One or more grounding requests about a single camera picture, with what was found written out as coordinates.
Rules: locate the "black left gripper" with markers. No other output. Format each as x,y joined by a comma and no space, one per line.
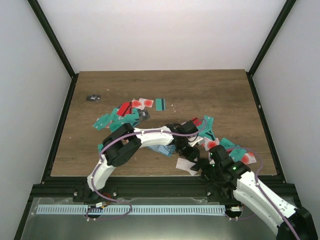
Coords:
191,154

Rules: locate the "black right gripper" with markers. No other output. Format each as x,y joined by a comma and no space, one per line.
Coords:
203,167

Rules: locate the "light blue card holder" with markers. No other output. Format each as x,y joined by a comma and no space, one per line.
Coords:
166,150

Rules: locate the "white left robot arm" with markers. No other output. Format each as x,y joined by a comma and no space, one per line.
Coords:
123,143

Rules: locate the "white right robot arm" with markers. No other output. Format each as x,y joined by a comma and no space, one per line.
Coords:
237,181

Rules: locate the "teal card with black stripe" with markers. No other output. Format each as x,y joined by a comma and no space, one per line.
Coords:
160,104

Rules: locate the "white card red circles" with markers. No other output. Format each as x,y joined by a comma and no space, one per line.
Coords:
142,103

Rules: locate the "small black card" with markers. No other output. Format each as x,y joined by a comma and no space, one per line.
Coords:
93,97

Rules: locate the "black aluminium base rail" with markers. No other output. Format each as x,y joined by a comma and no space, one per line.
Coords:
150,187

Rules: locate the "light blue slotted cable duct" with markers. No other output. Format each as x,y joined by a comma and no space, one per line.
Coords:
117,210

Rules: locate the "black frame post right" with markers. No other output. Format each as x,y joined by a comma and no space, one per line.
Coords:
276,27

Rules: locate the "black frame post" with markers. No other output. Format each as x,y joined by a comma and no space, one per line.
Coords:
276,27
40,15

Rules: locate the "black frame post left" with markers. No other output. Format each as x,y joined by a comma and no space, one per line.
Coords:
40,15

